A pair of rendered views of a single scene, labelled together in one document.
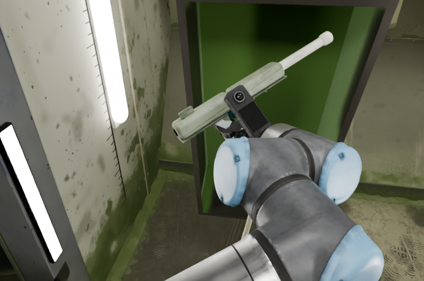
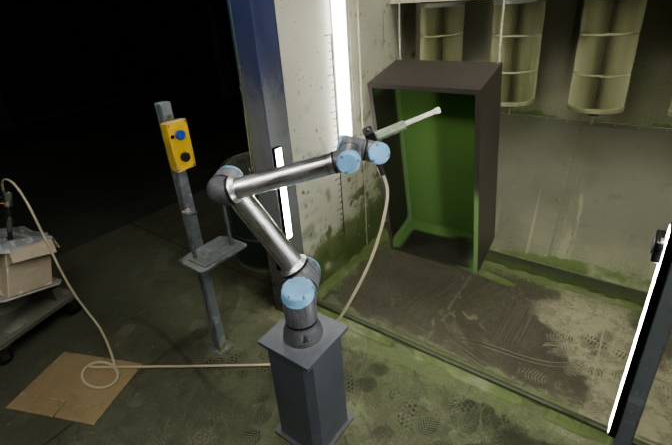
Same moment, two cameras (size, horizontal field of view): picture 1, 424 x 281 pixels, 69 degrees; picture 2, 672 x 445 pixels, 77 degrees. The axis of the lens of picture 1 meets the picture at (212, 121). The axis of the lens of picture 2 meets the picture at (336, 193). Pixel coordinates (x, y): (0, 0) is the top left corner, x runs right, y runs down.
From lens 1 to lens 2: 1.45 m
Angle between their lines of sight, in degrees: 26
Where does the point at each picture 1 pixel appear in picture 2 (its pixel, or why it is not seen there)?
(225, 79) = (419, 142)
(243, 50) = (430, 121)
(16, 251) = not seen: hidden behind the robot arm
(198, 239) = (396, 283)
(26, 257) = not seen: hidden behind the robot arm
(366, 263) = (348, 153)
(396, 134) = (631, 230)
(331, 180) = (371, 152)
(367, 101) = (601, 191)
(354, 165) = (384, 149)
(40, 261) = not seen: hidden behind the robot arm
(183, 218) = (390, 267)
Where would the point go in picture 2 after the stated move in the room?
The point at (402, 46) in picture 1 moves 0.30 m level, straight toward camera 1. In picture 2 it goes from (653, 135) to (629, 145)
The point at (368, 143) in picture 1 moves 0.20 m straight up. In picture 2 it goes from (595, 234) to (601, 209)
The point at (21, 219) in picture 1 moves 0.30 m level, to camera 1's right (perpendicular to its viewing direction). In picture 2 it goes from (275, 203) to (317, 211)
